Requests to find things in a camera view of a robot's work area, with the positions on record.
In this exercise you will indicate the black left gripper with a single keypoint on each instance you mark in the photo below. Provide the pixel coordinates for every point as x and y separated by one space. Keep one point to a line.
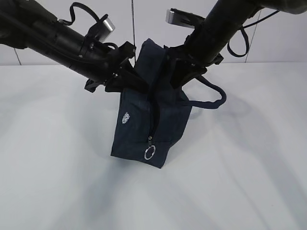
117 73

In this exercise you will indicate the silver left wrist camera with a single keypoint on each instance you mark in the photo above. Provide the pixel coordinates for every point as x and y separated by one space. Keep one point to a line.
102 29

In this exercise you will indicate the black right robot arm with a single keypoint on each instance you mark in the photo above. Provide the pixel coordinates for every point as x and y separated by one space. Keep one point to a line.
211 34

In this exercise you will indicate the navy blue lunch bag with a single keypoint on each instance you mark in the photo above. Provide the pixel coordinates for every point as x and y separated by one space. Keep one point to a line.
148 125

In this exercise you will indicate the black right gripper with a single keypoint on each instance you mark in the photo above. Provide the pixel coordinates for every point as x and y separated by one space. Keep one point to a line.
182 64

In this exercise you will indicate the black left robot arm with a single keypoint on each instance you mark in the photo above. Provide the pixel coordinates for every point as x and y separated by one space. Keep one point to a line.
27 24

